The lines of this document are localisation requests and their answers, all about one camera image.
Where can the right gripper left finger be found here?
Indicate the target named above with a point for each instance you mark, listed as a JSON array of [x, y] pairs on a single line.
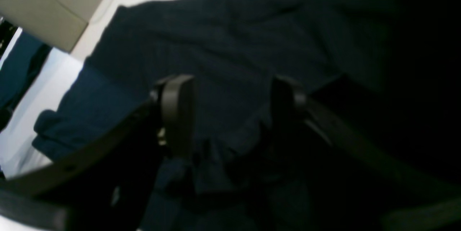
[[106, 185]]

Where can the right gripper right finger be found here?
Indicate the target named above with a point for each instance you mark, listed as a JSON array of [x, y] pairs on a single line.
[[290, 104]]

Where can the black T-shirt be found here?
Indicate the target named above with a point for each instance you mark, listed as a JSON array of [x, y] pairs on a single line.
[[389, 68]]

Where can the right grey partition panel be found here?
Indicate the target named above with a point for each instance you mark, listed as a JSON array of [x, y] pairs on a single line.
[[58, 23]]

